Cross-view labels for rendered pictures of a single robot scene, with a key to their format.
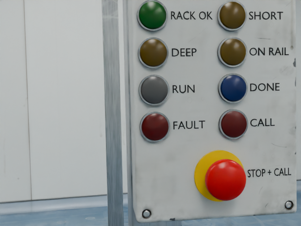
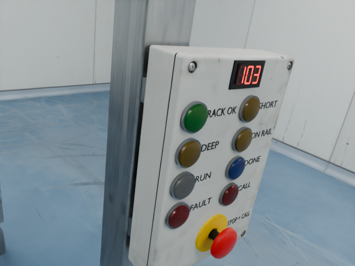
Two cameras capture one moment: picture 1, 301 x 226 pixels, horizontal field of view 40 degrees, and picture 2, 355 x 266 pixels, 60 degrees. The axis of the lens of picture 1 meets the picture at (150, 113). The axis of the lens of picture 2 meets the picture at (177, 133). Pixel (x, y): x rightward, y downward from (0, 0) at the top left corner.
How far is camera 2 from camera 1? 0.30 m
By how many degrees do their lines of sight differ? 39
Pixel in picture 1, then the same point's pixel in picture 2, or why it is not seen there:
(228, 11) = (251, 108)
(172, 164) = (183, 237)
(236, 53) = (246, 142)
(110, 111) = not seen: outside the picture
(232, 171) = (232, 239)
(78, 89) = not seen: outside the picture
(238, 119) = (235, 192)
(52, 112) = not seen: outside the picture
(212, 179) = (219, 249)
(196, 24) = (223, 120)
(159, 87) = (190, 185)
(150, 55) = (189, 159)
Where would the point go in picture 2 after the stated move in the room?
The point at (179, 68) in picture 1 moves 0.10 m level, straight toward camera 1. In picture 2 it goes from (204, 161) to (273, 222)
